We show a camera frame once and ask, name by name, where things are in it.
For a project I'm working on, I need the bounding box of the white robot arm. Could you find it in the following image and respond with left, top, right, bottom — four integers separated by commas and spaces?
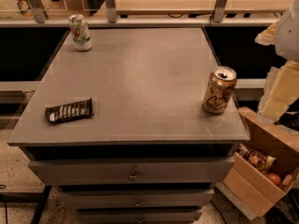
255, 0, 299, 121

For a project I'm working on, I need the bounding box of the orange soda can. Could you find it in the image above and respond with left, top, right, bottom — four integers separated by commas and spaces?
203, 66, 236, 115

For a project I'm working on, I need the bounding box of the green and white soda can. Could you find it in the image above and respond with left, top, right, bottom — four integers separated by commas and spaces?
68, 14, 93, 51

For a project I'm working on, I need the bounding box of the grey drawer cabinet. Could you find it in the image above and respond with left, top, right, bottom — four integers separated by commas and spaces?
8, 28, 248, 214

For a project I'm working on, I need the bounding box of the dark chocolate bar wrapper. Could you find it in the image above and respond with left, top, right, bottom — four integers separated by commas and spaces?
45, 99, 93, 125

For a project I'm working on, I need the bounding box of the top grey drawer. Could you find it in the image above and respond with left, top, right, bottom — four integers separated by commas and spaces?
29, 157, 234, 186

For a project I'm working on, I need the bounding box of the grey drawer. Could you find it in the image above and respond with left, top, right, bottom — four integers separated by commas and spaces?
78, 209, 202, 224
29, 157, 234, 186
59, 189, 214, 209

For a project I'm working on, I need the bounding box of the bottom grey drawer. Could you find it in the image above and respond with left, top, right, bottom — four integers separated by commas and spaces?
78, 209, 202, 224

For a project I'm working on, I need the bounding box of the middle grey drawer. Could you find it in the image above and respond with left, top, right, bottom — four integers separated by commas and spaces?
59, 189, 214, 209

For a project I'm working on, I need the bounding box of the crinkled snack bag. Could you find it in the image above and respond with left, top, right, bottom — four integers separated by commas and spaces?
238, 144, 276, 175

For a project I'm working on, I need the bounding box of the open cardboard box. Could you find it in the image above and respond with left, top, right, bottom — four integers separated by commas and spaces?
224, 107, 299, 217

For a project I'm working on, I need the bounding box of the red apple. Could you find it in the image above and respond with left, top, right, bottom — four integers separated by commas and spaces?
266, 173, 281, 186

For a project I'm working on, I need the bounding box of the right metal bracket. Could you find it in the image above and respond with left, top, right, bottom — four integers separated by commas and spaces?
212, 0, 227, 22

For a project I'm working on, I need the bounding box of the metal bracket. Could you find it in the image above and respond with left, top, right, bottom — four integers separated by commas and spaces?
29, 0, 47, 23
106, 0, 117, 23
212, 0, 227, 22

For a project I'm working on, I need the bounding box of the middle metal bracket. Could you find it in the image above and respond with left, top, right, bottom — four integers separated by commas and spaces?
106, 0, 117, 23

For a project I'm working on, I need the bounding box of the left metal bracket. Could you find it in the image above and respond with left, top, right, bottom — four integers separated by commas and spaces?
29, 0, 47, 23

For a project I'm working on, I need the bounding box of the grey metal rail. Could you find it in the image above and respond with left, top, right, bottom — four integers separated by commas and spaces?
0, 17, 278, 28

